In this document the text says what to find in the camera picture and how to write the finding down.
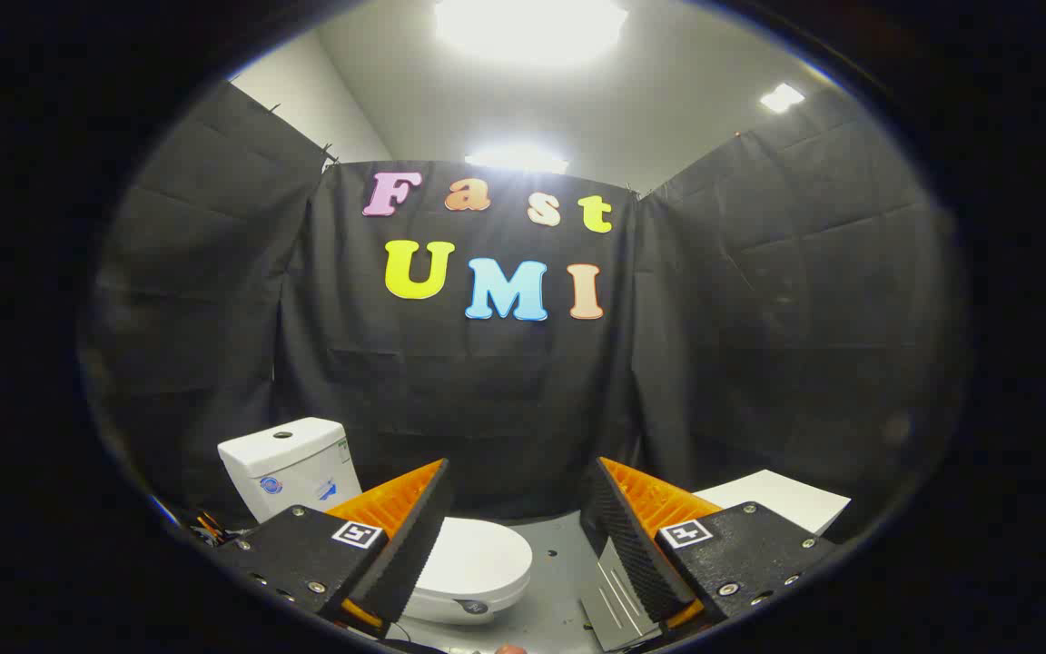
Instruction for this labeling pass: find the large ceiling light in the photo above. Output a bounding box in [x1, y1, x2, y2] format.
[435, 0, 629, 66]

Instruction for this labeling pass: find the black backdrop cloth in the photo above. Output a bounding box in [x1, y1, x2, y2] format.
[78, 82, 969, 546]

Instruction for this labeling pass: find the white toilet lid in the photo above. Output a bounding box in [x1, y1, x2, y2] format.
[414, 518, 534, 602]

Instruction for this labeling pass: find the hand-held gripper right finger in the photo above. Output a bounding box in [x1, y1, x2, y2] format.
[580, 457, 842, 633]

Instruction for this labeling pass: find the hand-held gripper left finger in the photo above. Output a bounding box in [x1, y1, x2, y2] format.
[214, 459, 451, 637]

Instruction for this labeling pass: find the grey drawer cabinet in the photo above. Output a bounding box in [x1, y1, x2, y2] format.
[580, 470, 852, 651]

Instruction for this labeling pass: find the long ceiling light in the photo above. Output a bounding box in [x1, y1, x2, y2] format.
[465, 145, 570, 174]

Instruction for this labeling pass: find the small rectangular ceiling light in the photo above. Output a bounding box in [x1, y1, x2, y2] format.
[760, 84, 806, 114]

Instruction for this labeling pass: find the white toilet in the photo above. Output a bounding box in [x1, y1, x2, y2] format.
[218, 418, 534, 626]

